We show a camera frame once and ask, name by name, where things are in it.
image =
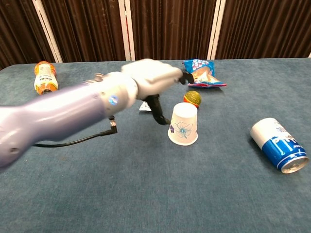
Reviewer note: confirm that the orange juice bottle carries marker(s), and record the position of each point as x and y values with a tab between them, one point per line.
45	76

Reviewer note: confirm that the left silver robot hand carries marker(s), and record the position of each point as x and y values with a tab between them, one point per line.
153	77

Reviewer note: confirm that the blue snack bag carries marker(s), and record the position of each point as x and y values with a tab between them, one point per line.
206	75

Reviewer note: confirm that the brown pleated curtain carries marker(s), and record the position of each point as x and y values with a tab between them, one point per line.
170	26

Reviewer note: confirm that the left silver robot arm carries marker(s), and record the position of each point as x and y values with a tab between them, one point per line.
73	111

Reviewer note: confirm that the white blue toothpaste tube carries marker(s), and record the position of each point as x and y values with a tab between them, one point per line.
145	106

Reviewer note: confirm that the orange green ball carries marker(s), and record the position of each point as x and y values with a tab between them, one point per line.
193	98

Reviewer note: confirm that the blue white drink can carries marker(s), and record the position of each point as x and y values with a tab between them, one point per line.
277	143

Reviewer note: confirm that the white partition post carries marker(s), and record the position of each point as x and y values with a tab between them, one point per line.
47	30
126	30
215	29

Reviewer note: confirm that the white floral paper cup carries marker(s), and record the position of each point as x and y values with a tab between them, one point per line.
183	126

